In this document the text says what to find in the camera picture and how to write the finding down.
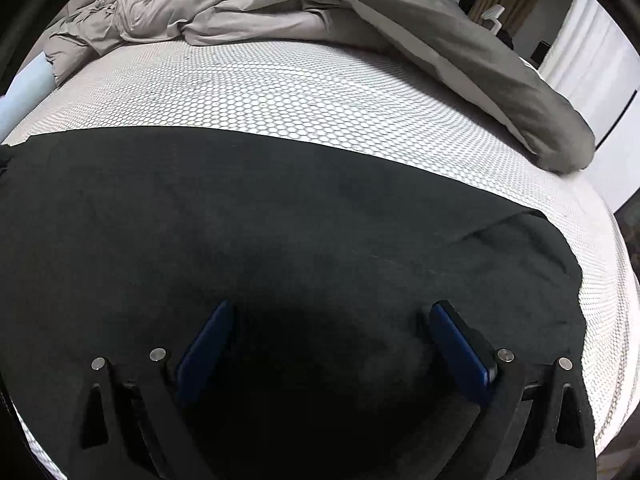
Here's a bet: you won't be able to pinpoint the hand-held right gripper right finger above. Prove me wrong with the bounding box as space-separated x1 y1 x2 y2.
429 300 598 480

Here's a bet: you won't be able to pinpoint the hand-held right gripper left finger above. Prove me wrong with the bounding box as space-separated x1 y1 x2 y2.
70 300 236 480

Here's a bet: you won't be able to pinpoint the black pants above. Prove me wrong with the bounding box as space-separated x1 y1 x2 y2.
0 126 588 480

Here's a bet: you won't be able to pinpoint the white honeycomb mattress bed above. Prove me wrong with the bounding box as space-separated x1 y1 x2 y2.
0 40 640 480

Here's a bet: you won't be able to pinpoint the dark grey duvet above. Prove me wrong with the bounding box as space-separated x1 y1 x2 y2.
287 0 597 173

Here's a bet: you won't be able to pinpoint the light blue pillow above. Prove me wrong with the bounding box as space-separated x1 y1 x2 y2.
0 57 53 141

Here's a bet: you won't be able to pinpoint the light grey blanket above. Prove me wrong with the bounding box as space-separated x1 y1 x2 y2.
42 0 386 86

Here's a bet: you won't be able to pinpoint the white pleated curtain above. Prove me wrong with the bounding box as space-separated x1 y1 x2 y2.
537 0 638 146

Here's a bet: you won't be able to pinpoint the white chair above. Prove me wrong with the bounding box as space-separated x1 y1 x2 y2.
477 4 506 36

